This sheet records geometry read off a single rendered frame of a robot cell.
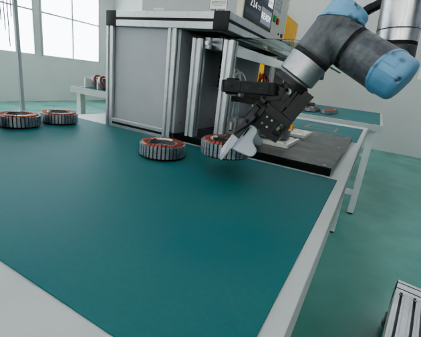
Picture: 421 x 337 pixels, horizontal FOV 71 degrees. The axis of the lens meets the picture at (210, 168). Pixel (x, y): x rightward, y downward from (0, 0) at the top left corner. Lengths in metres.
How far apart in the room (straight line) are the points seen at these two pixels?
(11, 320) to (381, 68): 0.56
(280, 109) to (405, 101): 5.72
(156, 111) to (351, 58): 0.61
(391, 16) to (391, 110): 5.61
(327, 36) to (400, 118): 5.74
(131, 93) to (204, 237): 0.72
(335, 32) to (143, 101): 0.63
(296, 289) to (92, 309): 0.20
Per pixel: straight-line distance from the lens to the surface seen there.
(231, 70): 0.85
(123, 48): 1.07
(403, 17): 0.71
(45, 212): 0.47
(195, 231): 0.41
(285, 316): 0.31
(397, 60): 0.57
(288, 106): 0.61
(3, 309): 0.32
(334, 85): 6.34
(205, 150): 0.62
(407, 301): 1.44
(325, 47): 0.60
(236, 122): 1.02
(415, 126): 6.33
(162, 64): 0.96
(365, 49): 0.58
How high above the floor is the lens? 0.95
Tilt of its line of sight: 17 degrees down
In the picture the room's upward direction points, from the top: 7 degrees clockwise
